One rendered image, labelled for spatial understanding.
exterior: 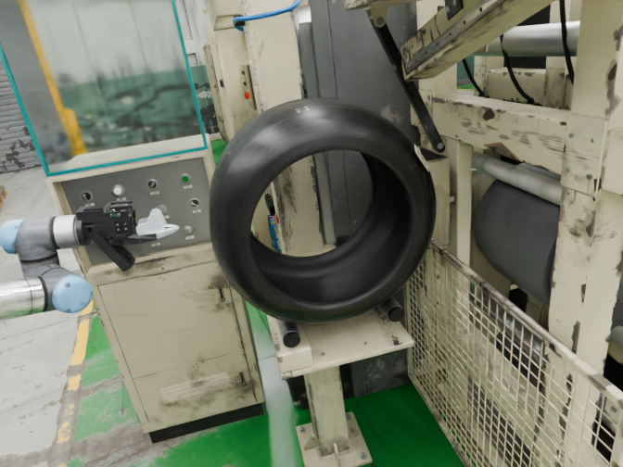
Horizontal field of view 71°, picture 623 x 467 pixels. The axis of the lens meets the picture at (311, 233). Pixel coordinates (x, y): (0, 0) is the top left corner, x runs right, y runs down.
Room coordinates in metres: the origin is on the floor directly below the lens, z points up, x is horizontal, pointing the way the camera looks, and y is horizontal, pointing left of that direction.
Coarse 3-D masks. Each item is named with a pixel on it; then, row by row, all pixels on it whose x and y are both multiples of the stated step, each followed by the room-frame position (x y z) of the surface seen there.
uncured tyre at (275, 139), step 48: (240, 144) 0.97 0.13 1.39; (288, 144) 0.91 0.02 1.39; (336, 144) 0.92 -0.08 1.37; (384, 144) 0.94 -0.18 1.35; (240, 192) 0.89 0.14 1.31; (384, 192) 1.22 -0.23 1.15; (432, 192) 0.99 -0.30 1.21; (240, 240) 0.88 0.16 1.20; (384, 240) 1.18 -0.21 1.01; (240, 288) 0.90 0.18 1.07; (288, 288) 1.11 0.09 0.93; (336, 288) 1.11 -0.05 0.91; (384, 288) 0.94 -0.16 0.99
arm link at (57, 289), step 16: (48, 272) 0.85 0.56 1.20; (64, 272) 0.84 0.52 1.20; (0, 288) 0.74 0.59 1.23; (16, 288) 0.75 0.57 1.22; (32, 288) 0.77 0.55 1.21; (48, 288) 0.78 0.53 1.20; (64, 288) 0.78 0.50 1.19; (80, 288) 0.80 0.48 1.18; (0, 304) 0.72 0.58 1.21; (16, 304) 0.73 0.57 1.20; (32, 304) 0.75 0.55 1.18; (48, 304) 0.77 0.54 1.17; (64, 304) 0.77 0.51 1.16; (80, 304) 0.79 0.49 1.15; (0, 320) 0.72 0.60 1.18
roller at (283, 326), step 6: (282, 324) 0.95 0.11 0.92; (288, 324) 0.94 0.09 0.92; (294, 324) 0.95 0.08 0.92; (282, 330) 0.93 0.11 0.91; (288, 330) 0.92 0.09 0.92; (294, 330) 0.92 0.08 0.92; (282, 336) 0.91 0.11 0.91; (288, 336) 0.90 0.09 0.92; (294, 336) 0.90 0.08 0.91; (288, 342) 0.90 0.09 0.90; (294, 342) 0.90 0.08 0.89
